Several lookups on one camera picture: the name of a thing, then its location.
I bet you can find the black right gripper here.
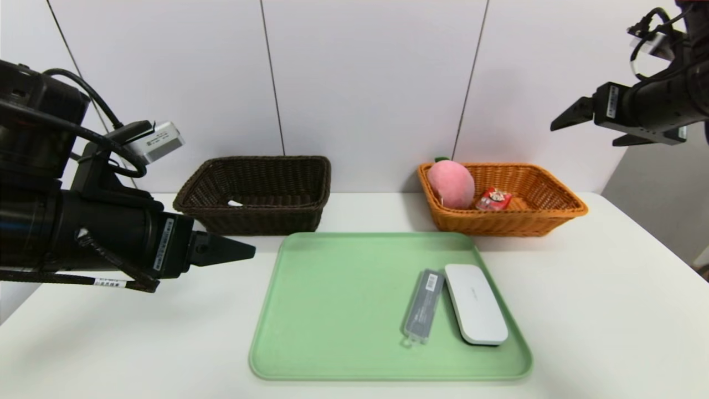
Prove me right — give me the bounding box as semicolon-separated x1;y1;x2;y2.
550;70;687;147

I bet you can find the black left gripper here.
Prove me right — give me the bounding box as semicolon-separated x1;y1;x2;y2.
56;190;257;280

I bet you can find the red snack packet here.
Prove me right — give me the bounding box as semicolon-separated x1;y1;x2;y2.
475;187;512;211

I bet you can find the pink plush peach toy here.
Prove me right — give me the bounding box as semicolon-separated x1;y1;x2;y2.
427;157;476;211

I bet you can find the clear grey plastic case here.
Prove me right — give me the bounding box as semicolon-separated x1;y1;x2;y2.
401;269;446;349

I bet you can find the dark brown wicker basket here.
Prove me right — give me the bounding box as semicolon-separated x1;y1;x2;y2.
173;156;332;236

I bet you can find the orange wicker basket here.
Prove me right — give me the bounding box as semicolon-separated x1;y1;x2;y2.
417;162;589;238

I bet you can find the light green plastic tray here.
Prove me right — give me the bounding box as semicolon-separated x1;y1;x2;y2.
249;231;533;382

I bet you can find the white whiteboard eraser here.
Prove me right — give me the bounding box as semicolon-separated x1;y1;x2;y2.
444;263;509;346

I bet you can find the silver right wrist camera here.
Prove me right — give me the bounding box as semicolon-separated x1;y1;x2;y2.
628;22;674;60

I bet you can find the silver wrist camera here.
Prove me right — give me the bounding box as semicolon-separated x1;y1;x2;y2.
114;121;185;166
628;22;674;60

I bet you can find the braided cable with white tag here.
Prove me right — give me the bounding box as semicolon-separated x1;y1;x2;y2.
0;230;162;294

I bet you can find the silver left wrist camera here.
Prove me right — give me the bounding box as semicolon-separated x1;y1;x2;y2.
114;121;185;166

